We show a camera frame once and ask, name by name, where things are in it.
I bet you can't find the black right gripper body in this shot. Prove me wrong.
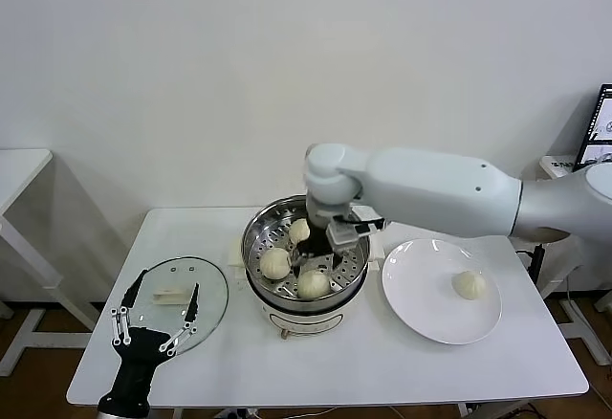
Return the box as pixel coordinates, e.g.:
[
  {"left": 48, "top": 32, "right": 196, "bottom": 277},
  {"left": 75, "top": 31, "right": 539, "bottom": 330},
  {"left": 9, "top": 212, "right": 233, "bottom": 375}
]
[{"left": 296, "top": 220, "right": 337, "bottom": 271}]

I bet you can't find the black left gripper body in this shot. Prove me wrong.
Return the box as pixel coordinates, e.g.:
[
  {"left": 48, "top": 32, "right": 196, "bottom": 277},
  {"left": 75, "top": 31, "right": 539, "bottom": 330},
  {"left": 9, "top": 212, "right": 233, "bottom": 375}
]
[{"left": 98, "top": 326, "right": 177, "bottom": 410}]

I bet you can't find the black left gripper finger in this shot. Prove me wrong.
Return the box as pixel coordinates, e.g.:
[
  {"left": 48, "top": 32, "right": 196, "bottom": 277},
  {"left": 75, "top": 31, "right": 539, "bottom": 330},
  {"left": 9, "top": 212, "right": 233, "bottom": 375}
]
[
  {"left": 159, "top": 282, "right": 200, "bottom": 358},
  {"left": 109, "top": 269, "right": 148, "bottom": 346}
]

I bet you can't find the white steamed baozi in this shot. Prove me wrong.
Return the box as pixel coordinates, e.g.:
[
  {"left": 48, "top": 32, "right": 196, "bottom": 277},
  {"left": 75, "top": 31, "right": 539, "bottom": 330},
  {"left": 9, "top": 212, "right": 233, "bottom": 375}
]
[
  {"left": 451, "top": 270, "right": 488, "bottom": 300},
  {"left": 289, "top": 218, "right": 312, "bottom": 244},
  {"left": 296, "top": 269, "right": 332, "bottom": 299},
  {"left": 259, "top": 248, "right": 292, "bottom": 280}
]

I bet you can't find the glass lid with cream handle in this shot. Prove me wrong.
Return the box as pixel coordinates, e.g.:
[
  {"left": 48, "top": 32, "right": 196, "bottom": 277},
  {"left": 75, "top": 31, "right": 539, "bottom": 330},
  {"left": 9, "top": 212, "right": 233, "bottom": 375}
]
[{"left": 119, "top": 254, "right": 230, "bottom": 356}]

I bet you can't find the perforated steel steamer basket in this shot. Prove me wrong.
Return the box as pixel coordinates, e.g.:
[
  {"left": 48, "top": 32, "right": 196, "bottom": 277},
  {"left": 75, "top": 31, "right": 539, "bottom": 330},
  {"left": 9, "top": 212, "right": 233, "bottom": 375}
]
[{"left": 241, "top": 193, "right": 373, "bottom": 298}]

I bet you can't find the stainless steel steamer pot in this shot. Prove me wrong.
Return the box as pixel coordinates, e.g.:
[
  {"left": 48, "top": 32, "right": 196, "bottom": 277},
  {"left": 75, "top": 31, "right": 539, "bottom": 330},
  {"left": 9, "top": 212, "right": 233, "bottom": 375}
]
[{"left": 228, "top": 192, "right": 385, "bottom": 342}]

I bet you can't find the white round plate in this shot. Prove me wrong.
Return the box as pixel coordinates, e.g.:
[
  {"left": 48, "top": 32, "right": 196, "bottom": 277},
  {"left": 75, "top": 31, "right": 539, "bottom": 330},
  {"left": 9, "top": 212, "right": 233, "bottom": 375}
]
[{"left": 381, "top": 238, "right": 503, "bottom": 346}]

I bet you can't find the grey open laptop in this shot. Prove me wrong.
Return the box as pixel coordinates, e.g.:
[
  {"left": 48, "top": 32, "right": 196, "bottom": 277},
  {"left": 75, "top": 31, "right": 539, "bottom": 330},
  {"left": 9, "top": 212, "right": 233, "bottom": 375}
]
[{"left": 571, "top": 84, "right": 612, "bottom": 174}]

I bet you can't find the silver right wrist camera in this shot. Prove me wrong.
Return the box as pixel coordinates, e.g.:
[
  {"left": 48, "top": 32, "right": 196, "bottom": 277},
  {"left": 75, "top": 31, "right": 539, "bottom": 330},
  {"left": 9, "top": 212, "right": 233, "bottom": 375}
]
[{"left": 326, "top": 206, "right": 387, "bottom": 254}]

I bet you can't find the black power strip with cable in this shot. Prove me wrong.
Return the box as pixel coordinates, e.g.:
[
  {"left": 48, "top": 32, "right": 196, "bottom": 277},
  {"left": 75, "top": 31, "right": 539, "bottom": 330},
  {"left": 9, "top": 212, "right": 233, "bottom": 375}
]
[{"left": 515, "top": 245, "right": 547, "bottom": 296}]

